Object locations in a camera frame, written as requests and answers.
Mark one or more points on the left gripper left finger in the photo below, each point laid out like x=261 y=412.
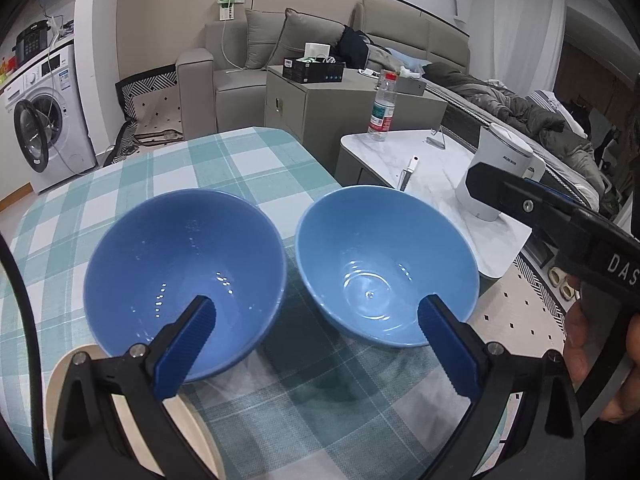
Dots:
x=90 y=440

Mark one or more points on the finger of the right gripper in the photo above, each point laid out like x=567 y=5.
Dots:
x=505 y=192
x=543 y=194

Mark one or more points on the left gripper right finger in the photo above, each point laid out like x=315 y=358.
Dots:
x=545 y=441

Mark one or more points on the beige plate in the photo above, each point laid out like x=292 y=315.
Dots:
x=180 y=409

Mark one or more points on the light blue ribbed bowl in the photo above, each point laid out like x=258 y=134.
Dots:
x=368 y=255

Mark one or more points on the large dark blue bowl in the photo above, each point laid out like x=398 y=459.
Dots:
x=151 y=263

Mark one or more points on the person's right hand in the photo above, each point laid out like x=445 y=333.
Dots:
x=601 y=353

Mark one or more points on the white electric kettle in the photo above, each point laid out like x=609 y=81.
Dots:
x=501 y=157

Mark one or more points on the grey blanket on bed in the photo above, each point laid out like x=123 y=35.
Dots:
x=474 y=103

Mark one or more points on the white marble side table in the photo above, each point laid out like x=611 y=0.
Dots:
x=365 y=160

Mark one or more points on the plastic water bottle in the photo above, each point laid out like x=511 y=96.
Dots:
x=383 y=107

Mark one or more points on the teal checkered tablecloth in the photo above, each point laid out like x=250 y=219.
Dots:
x=308 y=403

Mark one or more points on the grey cabinet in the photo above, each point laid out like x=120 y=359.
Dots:
x=318 y=115

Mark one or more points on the black organizer box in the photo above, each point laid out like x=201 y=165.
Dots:
x=312 y=72

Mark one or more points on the white washing machine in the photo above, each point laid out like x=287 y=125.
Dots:
x=48 y=121

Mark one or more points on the grey sofa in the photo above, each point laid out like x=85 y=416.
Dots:
x=222 y=85

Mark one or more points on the patterned floor mat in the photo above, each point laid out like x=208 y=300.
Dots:
x=151 y=106

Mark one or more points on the black pressure cooker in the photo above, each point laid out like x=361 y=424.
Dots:
x=31 y=41

